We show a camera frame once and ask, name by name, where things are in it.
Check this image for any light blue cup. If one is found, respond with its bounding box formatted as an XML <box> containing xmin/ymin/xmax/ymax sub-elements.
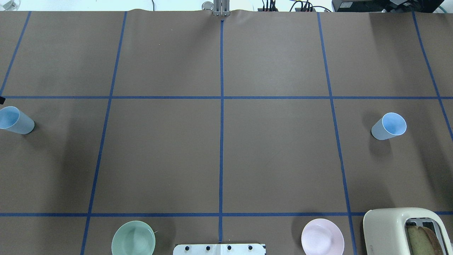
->
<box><xmin>0</xmin><ymin>106</ymin><xmax>35</xmax><ymax>135</ymax></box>
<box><xmin>371</xmin><ymin>112</ymin><xmax>407</xmax><ymax>141</ymax></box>

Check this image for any mint green bowl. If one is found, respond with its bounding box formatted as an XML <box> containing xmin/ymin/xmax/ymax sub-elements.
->
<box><xmin>111</xmin><ymin>221</ymin><xmax>156</xmax><ymax>255</ymax></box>

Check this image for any pink bowl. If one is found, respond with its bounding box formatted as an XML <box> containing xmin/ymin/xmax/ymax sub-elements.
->
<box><xmin>300</xmin><ymin>218</ymin><xmax>345</xmax><ymax>255</ymax></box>

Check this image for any cream toaster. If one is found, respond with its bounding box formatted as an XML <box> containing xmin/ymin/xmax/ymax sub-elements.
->
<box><xmin>363</xmin><ymin>207</ymin><xmax>452</xmax><ymax>255</ymax></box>

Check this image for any black device on desk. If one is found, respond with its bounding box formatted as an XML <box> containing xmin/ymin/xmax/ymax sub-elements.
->
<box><xmin>332</xmin><ymin>0</ymin><xmax>444</xmax><ymax>13</ymax></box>

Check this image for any bread slice in toaster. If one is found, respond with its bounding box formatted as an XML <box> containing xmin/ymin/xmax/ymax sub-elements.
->
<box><xmin>406</xmin><ymin>226</ymin><xmax>444</xmax><ymax>255</ymax></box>

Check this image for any metal camera post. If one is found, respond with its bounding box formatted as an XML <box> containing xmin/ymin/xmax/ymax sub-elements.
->
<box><xmin>202</xmin><ymin>0</ymin><xmax>231</xmax><ymax>17</ymax></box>

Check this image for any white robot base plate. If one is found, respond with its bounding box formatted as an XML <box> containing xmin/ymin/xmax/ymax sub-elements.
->
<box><xmin>173</xmin><ymin>243</ymin><xmax>266</xmax><ymax>255</ymax></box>

